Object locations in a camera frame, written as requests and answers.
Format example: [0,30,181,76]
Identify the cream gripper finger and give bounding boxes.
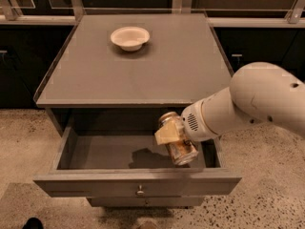
[154,119,184,145]

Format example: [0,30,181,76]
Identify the round metal drawer knob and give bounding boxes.
[135,185,145,197]

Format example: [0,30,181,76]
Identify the open grey top drawer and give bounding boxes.
[32,124,243,198]

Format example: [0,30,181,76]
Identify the grey drawer cabinet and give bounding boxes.
[32,12,246,208]

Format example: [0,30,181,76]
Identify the black shoe tip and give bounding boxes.
[22,218,44,229]

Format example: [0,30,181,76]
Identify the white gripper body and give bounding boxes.
[181,100,218,142]

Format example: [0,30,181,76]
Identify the lower grey drawer front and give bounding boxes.
[88,197,203,207]

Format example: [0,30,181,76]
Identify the orange soda can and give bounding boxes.
[159,112,198,166]

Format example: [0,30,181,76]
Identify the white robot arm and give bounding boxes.
[155,62,305,144]

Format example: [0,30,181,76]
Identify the white paper bowl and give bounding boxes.
[111,27,150,52]

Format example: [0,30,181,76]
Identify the metal glass railing frame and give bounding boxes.
[0,0,305,28]

